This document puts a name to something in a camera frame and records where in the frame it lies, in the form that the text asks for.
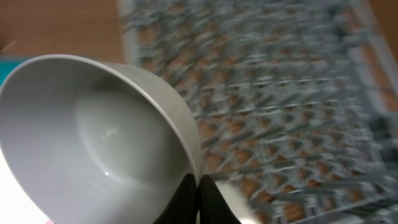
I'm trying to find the teal serving tray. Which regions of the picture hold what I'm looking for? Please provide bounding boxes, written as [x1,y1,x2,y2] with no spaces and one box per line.
[0,56,32,85]

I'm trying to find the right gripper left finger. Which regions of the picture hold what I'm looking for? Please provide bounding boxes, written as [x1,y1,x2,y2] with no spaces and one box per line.
[154,174,197,224]

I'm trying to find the grey dishwasher rack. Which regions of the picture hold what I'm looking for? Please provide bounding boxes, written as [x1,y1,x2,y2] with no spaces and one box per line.
[119,1,397,223]

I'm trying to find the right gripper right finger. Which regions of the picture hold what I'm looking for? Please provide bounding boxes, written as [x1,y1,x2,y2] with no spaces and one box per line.
[198,174,241,224]

